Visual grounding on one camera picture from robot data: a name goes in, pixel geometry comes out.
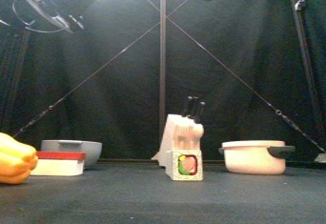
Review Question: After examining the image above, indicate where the white cable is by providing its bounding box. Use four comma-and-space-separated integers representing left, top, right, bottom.
180, 95, 194, 118

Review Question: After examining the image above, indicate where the grey-blue toy pot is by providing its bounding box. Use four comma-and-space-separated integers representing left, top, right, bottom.
40, 139, 104, 169

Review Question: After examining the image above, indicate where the white toy knife block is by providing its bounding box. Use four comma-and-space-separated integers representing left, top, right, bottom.
150, 113, 204, 169

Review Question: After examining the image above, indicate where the cream toy fork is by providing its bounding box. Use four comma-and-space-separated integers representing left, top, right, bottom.
175, 123, 191, 151

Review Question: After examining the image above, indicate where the red and white toy box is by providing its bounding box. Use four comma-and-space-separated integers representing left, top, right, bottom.
29, 150, 88, 177

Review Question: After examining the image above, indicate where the cream toy spoon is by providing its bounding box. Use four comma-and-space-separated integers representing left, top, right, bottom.
188, 123, 204, 151

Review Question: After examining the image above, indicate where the yellow toy bell pepper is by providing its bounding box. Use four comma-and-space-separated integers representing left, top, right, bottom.
0, 132, 40, 185

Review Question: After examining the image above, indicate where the white toy sushi roll block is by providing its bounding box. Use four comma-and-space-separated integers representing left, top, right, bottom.
164, 149, 204, 182

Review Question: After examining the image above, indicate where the diagonal bracing cable with turnbuckle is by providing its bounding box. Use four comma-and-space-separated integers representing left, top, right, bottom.
12, 0, 190, 139
134, 0, 326, 154

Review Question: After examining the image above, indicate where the vertical metal frame pole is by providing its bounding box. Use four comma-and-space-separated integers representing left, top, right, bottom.
158, 0, 168, 146

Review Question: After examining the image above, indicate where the slanted metal frame pole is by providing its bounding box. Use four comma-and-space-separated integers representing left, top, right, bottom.
286, 0, 323, 133

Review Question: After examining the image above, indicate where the black-handled toy knife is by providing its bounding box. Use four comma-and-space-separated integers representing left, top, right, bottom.
187, 96, 200, 121
194, 101, 207, 125

